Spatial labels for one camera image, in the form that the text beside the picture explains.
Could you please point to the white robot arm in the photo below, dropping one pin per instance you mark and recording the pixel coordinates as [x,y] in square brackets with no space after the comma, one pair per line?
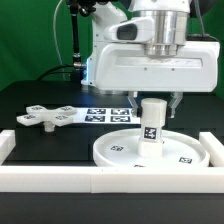
[107,14]

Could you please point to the white fence bar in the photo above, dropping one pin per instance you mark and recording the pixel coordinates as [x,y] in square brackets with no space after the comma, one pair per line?
[7,143]
[62,179]
[214,147]

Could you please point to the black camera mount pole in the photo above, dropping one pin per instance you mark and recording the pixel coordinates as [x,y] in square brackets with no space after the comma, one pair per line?
[76,30]

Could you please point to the white front fence bar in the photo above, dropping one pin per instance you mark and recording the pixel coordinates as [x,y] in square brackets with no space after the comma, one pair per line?
[62,179]

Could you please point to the white left fence bar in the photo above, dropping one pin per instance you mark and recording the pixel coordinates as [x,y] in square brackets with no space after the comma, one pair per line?
[7,143]

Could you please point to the white marker sheet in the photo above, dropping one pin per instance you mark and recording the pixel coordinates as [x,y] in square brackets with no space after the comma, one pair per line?
[105,116]

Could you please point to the white cross-shaped table base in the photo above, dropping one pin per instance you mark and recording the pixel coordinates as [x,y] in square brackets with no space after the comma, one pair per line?
[49,117]

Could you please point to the white right fence bar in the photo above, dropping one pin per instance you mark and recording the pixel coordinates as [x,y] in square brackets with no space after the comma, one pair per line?
[214,147]

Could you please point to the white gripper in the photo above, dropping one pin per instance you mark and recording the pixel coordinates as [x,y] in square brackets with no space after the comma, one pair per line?
[151,53]

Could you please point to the white round table top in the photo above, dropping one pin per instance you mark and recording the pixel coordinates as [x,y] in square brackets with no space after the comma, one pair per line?
[120,149]

